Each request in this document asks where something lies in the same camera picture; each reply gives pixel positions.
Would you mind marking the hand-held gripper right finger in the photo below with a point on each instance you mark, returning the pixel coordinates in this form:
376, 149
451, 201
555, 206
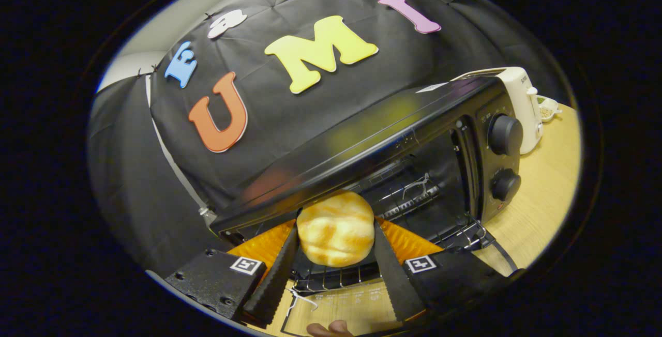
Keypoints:
393, 280

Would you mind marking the white pop-up toaster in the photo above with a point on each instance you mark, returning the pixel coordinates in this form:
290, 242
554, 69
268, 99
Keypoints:
527, 115

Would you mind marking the black toaster oven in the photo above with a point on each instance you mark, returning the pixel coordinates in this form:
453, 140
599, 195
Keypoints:
393, 115

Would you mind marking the white divided snack dish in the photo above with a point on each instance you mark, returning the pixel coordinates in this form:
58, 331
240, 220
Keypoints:
548, 112

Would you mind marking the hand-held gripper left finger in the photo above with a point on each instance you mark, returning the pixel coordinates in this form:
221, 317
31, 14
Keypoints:
276, 280

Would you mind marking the golden bread bun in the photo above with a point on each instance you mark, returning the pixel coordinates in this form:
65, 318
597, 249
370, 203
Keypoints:
336, 228

